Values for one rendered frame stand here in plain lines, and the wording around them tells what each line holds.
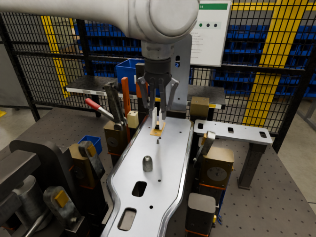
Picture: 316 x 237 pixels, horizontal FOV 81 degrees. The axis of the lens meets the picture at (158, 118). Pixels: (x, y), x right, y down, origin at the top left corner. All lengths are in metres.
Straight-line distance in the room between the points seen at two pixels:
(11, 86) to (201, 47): 2.73
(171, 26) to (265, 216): 0.83
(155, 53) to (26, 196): 0.43
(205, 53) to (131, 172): 0.75
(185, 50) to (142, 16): 0.51
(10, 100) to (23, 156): 2.99
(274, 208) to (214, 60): 0.75
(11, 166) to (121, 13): 0.32
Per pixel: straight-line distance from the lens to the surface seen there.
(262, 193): 1.02
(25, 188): 0.50
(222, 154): 0.60
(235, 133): 0.80
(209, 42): 1.07
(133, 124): 0.75
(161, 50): 0.50
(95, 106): 0.69
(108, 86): 0.62
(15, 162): 0.43
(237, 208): 0.93
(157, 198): 0.53
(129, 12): 0.33
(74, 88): 1.17
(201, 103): 0.84
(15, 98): 3.33
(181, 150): 0.66
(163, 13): 0.29
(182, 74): 0.83
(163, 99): 0.57
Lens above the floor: 1.43
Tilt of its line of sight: 31 degrees down
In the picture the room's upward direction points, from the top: straight up
